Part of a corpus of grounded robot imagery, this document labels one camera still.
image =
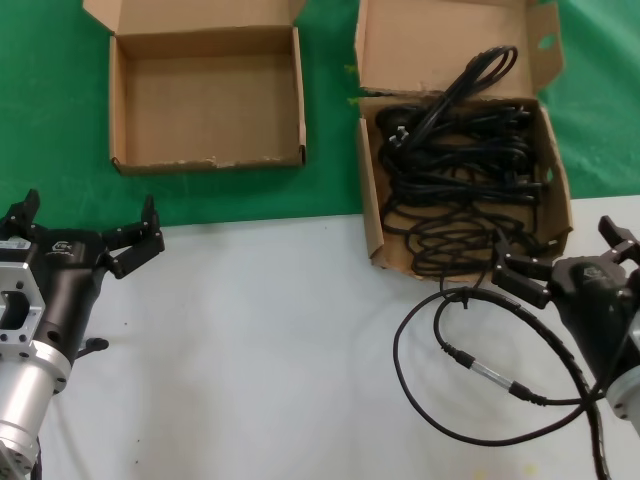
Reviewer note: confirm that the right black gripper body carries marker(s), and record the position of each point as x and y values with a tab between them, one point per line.
595	300

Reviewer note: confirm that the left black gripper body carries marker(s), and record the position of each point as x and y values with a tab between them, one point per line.
70	280

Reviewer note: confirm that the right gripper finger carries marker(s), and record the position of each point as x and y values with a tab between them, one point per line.
620	240
522	275

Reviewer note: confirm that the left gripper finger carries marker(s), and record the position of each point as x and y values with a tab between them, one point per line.
22	217
137	245

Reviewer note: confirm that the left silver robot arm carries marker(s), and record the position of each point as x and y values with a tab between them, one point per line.
25	400

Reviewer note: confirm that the shallow open cardboard box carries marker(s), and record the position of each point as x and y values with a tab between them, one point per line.
200	100

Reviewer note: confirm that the cardboard box with torn lid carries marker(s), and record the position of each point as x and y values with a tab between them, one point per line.
450	30

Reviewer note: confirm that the green table cloth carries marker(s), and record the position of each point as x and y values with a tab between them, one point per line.
50	100

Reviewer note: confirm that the left silver wrist camera bracket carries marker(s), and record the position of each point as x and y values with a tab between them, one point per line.
20	310

